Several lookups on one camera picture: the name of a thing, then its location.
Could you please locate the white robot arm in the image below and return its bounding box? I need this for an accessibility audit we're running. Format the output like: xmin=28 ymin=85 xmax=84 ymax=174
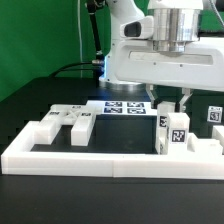
xmin=103 ymin=0 xmax=224 ymax=106

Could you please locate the white tagged cube far right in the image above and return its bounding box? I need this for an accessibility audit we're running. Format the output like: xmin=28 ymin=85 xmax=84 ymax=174
xmin=207 ymin=106 xmax=223 ymax=123

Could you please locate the black cable bundle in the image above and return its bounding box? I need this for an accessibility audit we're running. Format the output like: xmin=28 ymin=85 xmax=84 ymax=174
xmin=49 ymin=60 xmax=105 ymax=78

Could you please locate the white U-shaped fence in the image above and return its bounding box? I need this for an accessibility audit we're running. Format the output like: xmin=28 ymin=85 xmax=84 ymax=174
xmin=1 ymin=121 xmax=224 ymax=180

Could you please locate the black camera pole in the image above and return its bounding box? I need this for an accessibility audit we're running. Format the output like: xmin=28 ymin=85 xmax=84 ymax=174
xmin=85 ymin=0 xmax=107 ymax=60

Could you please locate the white cable on wall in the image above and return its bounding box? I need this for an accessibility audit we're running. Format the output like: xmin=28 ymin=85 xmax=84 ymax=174
xmin=77 ymin=0 xmax=84 ymax=79

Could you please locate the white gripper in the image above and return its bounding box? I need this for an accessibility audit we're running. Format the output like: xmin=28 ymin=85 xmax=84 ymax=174
xmin=114 ymin=14 xmax=224 ymax=112

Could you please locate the white H-shaped chair back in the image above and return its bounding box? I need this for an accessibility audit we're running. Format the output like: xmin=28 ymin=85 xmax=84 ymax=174
xmin=34 ymin=105 xmax=96 ymax=146

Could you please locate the white tag base sheet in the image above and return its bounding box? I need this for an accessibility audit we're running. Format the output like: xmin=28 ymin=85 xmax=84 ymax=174
xmin=87 ymin=100 xmax=157 ymax=116

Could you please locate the white chair seat part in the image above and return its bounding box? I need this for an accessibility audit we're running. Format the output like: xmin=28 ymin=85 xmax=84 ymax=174
xmin=155 ymin=133 xmax=223 ymax=156

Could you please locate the white block right edge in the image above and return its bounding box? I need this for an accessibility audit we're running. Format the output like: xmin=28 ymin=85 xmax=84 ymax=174
xmin=212 ymin=125 xmax=224 ymax=148

